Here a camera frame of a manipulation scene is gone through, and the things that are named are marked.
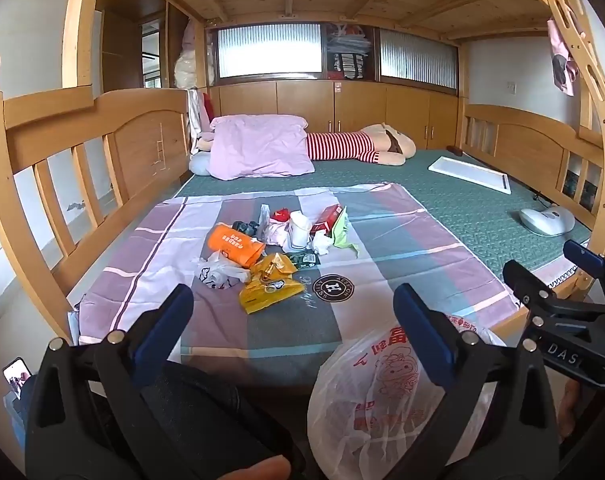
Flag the dark wooden wardrobe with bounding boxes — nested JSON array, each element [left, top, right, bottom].
[[95, 0, 188, 90]]

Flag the light blue pillow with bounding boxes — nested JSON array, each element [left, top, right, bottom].
[[189, 152, 213, 177]]

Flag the pink hanging cloth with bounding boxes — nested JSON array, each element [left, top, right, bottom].
[[547, 17, 580, 96]]

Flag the green wrapper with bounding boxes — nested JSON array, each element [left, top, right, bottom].
[[332, 210, 360, 252]]

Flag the striped plush toy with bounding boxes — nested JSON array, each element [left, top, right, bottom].
[[305, 122, 417, 167]]

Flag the green mattress mat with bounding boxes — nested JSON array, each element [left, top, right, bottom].
[[175, 147, 595, 281]]

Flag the person's dark trousers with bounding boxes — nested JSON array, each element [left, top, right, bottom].
[[142, 360, 308, 480]]

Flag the crumpled white plastic bag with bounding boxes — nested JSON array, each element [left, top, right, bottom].
[[196, 251, 253, 292]]

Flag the person's left hand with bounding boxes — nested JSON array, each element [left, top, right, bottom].
[[215, 455, 292, 480]]

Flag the clear plastic wrapper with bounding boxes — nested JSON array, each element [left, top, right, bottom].
[[259, 204, 289, 247]]

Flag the smartphone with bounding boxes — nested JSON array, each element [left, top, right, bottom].
[[2, 357, 33, 393]]

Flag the white cup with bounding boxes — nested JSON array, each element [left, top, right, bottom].
[[284, 211, 313, 252]]

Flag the person's right hand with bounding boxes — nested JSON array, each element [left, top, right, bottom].
[[557, 380, 585, 441]]

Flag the red box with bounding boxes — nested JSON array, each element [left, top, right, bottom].
[[312, 205, 344, 236]]

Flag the white massager device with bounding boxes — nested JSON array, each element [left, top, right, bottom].
[[518, 205, 575, 236]]

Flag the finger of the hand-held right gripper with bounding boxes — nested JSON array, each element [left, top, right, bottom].
[[562, 240, 605, 306], [502, 259, 605, 321]]

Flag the wooden bunk bed frame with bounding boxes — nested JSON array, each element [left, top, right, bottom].
[[0, 0, 605, 351]]

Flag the yellow snack packet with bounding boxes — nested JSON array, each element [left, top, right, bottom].
[[250, 252, 299, 281]]

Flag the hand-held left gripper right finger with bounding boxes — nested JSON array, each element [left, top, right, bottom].
[[392, 282, 583, 480]]

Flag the white red-printed plastic bag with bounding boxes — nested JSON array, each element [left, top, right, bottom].
[[307, 312, 508, 480]]

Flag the white hanging cloth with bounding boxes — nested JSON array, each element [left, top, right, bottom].
[[186, 87, 206, 138]]

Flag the white plastic wrapped bundle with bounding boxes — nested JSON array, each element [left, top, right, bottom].
[[175, 20, 216, 88]]

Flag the orange snack packet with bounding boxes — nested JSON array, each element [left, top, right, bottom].
[[206, 224, 266, 268]]

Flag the pink pillow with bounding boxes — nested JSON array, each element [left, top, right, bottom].
[[208, 115, 315, 181]]

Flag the checked pink grey bed sheet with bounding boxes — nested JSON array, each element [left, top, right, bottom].
[[77, 181, 528, 361]]

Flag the white board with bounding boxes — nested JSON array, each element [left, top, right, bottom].
[[428, 156, 513, 195]]

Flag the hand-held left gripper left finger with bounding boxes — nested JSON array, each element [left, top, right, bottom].
[[25, 284, 196, 480]]

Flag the pile of folded clothes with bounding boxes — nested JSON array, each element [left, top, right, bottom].
[[326, 22, 375, 81]]

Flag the light blue cloth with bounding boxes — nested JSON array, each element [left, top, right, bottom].
[[2, 392, 28, 441]]

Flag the wooden wall cabinets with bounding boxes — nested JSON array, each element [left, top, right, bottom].
[[217, 80, 463, 151]]

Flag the yellow packet with round label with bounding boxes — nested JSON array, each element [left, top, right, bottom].
[[239, 276, 307, 315]]

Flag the ribbed glass window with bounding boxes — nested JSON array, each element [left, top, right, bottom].
[[217, 25, 323, 81], [379, 27, 458, 92]]

